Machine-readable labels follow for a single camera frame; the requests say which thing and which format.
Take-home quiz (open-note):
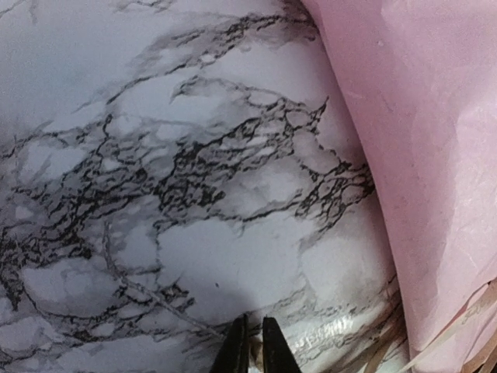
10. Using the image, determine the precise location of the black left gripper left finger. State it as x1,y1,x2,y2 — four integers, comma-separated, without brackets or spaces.
210,314,249,373

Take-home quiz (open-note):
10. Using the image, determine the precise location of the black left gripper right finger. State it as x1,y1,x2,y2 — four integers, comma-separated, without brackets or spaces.
262,317,301,373

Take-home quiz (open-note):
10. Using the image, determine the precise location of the beige raffia ribbon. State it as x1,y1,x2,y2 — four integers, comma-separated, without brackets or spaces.
248,283,497,373

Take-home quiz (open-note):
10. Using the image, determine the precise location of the pink wrapping paper sheet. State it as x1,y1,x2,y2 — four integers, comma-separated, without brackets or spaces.
306,1,496,372

